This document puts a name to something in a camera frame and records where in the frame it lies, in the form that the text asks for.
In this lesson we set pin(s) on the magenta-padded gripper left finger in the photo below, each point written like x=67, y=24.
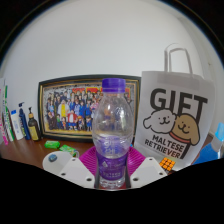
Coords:
x=76, y=171

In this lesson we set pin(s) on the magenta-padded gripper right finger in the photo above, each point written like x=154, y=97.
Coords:
x=148, y=171

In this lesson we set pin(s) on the clear purple-capped water bottle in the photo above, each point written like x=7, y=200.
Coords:
x=112, y=133

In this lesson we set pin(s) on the colourful puzzle cube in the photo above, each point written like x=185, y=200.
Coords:
x=167, y=164

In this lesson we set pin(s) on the green wrapped soap bar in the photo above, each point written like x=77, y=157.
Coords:
x=52, y=144
x=67, y=149

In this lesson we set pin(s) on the brown pump bottle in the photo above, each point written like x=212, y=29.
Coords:
x=34, y=128

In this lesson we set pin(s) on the white paper gift bag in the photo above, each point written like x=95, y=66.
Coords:
x=173, y=116

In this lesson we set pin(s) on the blue detergent bottle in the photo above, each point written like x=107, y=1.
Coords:
x=210, y=153

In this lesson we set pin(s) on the framed cartoon group picture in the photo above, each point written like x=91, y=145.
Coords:
x=66, y=106

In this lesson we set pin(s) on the dark blue pump shampoo bottle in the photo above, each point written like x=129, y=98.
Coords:
x=24, y=125

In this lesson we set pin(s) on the white tube with green stripe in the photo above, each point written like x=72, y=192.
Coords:
x=8, y=120

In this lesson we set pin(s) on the white tube with pink lettering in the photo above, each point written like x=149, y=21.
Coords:
x=2, y=126

